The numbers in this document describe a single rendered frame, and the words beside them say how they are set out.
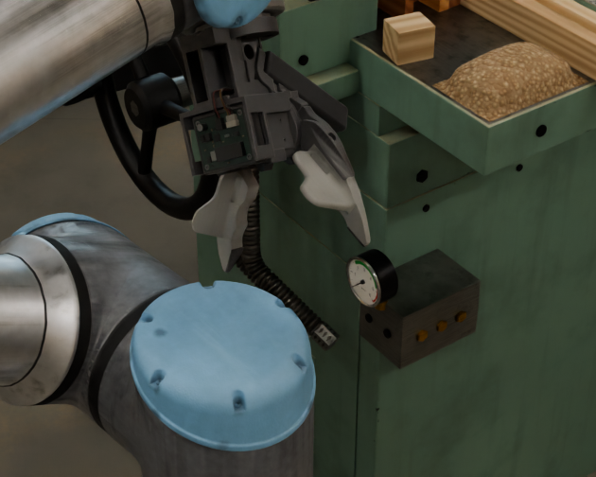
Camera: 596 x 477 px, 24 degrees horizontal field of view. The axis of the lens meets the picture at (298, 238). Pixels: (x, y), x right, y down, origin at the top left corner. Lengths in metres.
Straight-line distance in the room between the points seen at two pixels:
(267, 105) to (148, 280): 0.21
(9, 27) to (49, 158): 2.16
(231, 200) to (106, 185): 1.76
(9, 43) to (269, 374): 0.36
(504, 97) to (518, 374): 0.65
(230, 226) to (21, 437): 1.23
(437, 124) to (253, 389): 0.48
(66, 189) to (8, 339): 1.79
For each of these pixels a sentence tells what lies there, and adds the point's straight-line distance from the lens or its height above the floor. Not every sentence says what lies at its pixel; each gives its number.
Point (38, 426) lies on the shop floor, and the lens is 2.38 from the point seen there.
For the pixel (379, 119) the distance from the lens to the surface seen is 1.55.
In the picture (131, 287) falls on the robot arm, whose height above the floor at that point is 0.89.
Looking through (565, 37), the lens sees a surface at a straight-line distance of 1.52.
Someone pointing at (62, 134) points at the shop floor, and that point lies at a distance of 3.12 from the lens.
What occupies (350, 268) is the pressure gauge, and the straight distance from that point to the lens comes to 1.59.
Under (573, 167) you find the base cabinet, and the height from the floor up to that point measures 0.65.
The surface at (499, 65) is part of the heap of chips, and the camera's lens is 1.44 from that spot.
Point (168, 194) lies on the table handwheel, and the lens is 1.66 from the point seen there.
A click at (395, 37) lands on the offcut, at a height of 0.93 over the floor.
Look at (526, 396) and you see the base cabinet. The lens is 2.03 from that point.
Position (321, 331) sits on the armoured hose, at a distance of 1.63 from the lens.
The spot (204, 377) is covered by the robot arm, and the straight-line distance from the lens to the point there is 1.09.
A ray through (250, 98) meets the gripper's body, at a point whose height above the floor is 1.08.
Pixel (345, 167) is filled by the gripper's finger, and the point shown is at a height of 1.02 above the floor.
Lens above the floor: 1.63
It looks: 36 degrees down
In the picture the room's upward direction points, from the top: straight up
